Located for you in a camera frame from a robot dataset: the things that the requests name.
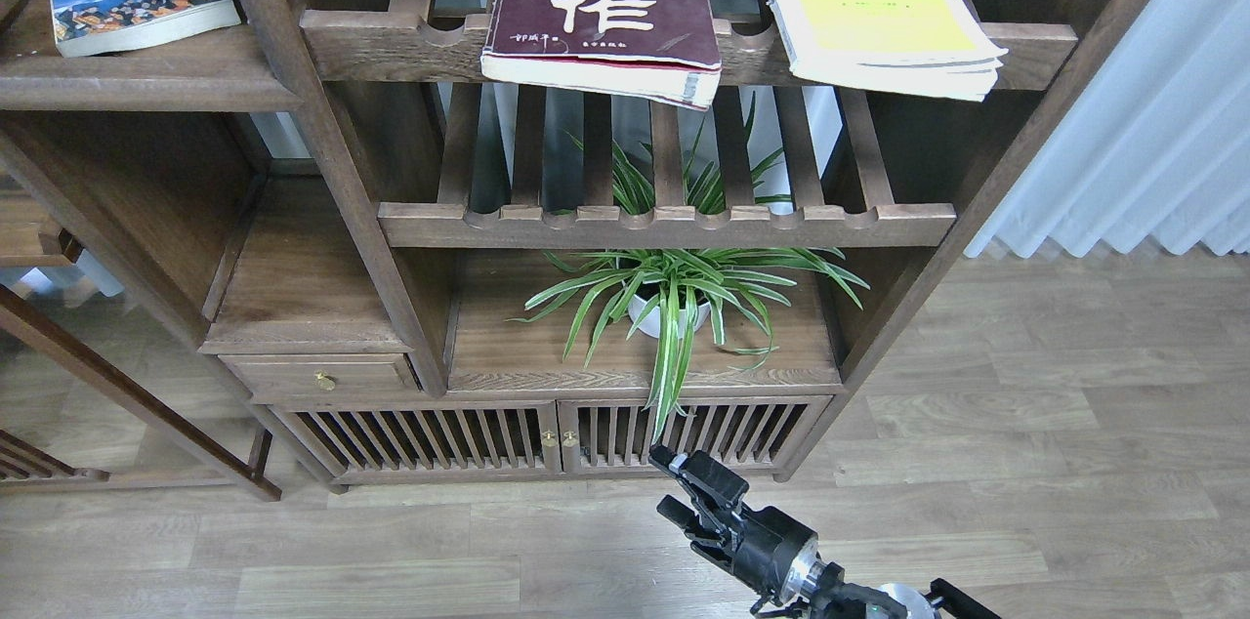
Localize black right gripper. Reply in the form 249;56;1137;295
648;445;843;613

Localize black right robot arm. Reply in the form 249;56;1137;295
650;444;996;618

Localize white plant pot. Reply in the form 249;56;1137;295
628;294;711;339

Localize green spider plant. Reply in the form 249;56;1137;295
516;93;870;444

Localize dark wooden bookshelf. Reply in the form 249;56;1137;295
3;0;1150;493

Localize brass drawer knob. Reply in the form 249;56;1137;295
315;370;338;391

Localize maroon book white characters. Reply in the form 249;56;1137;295
480;0;723;110

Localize yellow green cover book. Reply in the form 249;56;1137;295
769;0;1005;103

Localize white pleated curtain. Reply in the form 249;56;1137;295
964;0;1249;258

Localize dark wooden chair frame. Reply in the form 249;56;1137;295
1;288;281;501

